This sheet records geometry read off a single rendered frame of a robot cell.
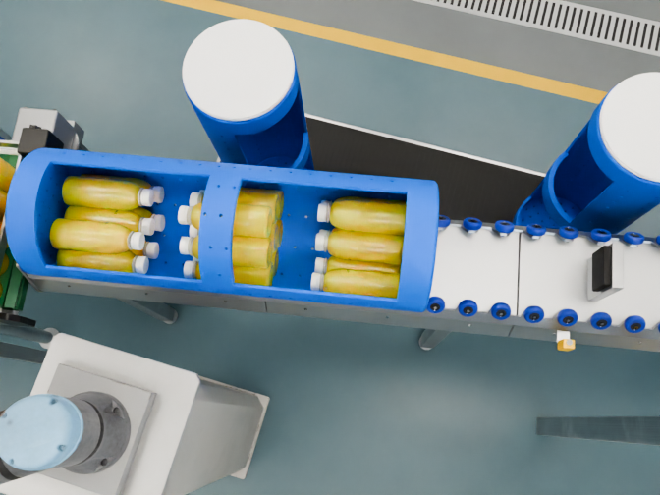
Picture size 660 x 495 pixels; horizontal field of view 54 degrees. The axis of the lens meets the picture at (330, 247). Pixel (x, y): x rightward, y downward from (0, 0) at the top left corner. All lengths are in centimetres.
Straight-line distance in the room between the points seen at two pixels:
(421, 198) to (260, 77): 56
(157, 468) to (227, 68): 94
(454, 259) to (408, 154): 98
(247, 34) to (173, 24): 137
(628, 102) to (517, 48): 130
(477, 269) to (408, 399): 97
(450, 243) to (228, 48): 73
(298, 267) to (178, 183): 35
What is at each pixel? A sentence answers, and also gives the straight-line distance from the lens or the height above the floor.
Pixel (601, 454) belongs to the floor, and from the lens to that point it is 260.
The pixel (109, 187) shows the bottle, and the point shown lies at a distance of 151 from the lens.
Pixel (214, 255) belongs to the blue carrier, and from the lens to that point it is 132.
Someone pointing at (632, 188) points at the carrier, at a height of 97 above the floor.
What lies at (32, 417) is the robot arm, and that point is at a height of 141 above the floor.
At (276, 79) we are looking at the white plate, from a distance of 164.
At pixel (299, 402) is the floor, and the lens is 246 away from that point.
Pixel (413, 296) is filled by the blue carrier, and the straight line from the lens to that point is 132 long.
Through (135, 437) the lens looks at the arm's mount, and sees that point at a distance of 133.
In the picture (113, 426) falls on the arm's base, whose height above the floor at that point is 124.
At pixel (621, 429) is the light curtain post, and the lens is 180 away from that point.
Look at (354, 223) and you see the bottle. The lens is 139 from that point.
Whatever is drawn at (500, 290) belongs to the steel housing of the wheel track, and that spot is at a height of 93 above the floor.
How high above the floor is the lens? 245
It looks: 75 degrees down
